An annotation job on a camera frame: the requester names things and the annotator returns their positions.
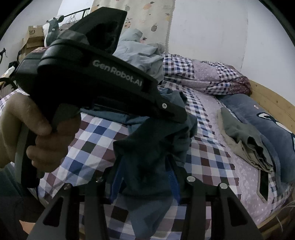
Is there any dark teal shirt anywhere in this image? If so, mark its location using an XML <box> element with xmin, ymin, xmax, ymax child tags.
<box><xmin>80</xmin><ymin>87</ymin><xmax>199</xmax><ymax>239</ymax></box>

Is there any black clothes rack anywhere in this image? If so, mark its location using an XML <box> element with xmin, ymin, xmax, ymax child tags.
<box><xmin>62</xmin><ymin>8</ymin><xmax>91</xmax><ymax>24</ymax></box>

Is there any person's left hand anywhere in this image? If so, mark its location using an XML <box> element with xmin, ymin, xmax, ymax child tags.
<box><xmin>1</xmin><ymin>92</ymin><xmax>81</xmax><ymax>172</ymax></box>

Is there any plaid bed sheet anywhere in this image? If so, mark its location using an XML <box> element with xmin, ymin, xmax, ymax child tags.
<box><xmin>0</xmin><ymin>78</ymin><xmax>295</xmax><ymax>240</ymax></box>

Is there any cardboard box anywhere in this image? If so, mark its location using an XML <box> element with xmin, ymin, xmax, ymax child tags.
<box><xmin>18</xmin><ymin>25</ymin><xmax>44</xmax><ymax>62</ymax></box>

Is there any wooden headboard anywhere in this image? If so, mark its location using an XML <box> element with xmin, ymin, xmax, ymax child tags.
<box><xmin>250</xmin><ymin>80</ymin><xmax>294</xmax><ymax>239</ymax></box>

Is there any light grey-green jacket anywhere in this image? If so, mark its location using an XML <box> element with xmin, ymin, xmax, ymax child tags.
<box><xmin>113</xmin><ymin>28</ymin><xmax>165</xmax><ymax>84</ymax></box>

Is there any beige folded garment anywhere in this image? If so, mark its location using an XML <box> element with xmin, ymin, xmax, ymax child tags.
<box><xmin>216</xmin><ymin>110</ymin><xmax>274</xmax><ymax>174</ymax></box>

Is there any olive green folded garment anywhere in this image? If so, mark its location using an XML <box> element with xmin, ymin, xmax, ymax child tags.
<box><xmin>219</xmin><ymin>107</ymin><xmax>275</xmax><ymax>173</ymax></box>

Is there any pineapple print curtain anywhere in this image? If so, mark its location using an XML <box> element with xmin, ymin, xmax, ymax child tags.
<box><xmin>91</xmin><ymin>0</ymin><xmax>175</xmax><ymax>52</ymax></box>

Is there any blue cartoon pillow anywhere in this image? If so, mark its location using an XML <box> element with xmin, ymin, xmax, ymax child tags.
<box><xmin>219</xmin><ymin>93</ymin><xmax>294</xmax><ymax>196</ymax></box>

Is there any folded plaid quilt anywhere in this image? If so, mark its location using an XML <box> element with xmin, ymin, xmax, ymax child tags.
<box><xmin>163</xmin><ymin>54</ymin><xmax>252</xmax><ymax>95</ymax></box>

